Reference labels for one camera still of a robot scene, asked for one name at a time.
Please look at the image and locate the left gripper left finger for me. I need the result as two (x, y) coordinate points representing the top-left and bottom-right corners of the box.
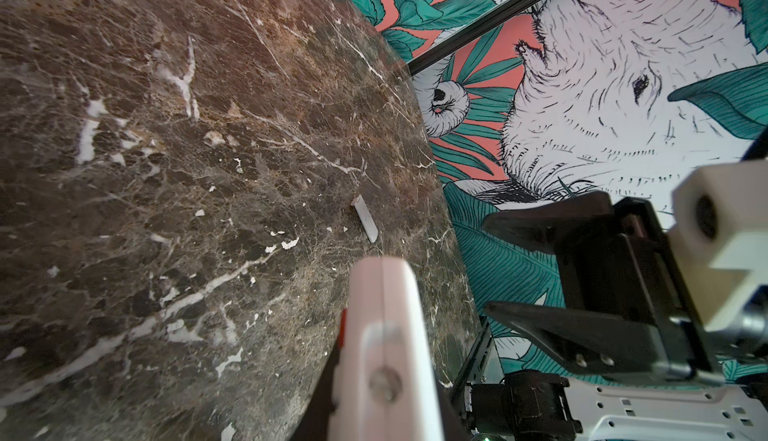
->
(289, 344), (339, 441)

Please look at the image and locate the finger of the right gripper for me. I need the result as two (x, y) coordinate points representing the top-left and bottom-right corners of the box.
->
(481, 191), (613, 254)
(484, 301), (693, 380)

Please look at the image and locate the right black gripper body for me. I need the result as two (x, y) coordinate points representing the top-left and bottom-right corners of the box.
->
(555, 198), (724, 384)

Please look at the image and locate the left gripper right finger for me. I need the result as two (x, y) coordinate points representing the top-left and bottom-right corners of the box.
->
(436, 382), (470, 441)

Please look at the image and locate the white remote control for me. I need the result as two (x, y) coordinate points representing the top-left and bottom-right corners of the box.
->
(328, 257), (444, 440)

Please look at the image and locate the white battery cover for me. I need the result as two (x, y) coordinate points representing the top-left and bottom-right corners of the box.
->
(351, 195), (379, 243)

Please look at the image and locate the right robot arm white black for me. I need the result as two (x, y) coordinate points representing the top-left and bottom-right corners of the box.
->
(462, 135), (767, 440)

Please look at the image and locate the black mounting rail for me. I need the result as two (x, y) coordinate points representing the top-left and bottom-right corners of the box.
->
(448, 315), (493, 410)

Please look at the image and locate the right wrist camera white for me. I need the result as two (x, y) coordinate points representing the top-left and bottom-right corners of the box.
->
(667, 160), (767, 332)

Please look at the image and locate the right black frame post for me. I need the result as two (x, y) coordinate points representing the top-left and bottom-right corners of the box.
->
(408, 0), (543, 76)

